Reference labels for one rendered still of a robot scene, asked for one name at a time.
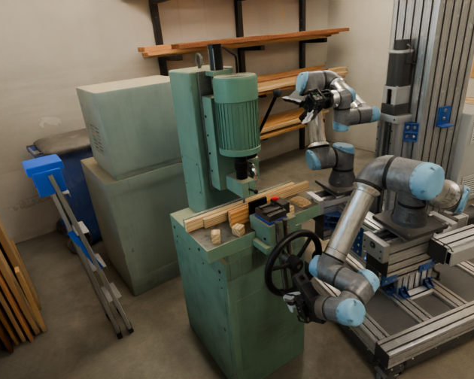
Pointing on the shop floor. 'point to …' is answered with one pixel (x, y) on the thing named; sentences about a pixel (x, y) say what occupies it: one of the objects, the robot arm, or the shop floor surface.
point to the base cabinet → (240, 316)
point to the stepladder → (55, 179)
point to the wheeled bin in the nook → (72, 177)
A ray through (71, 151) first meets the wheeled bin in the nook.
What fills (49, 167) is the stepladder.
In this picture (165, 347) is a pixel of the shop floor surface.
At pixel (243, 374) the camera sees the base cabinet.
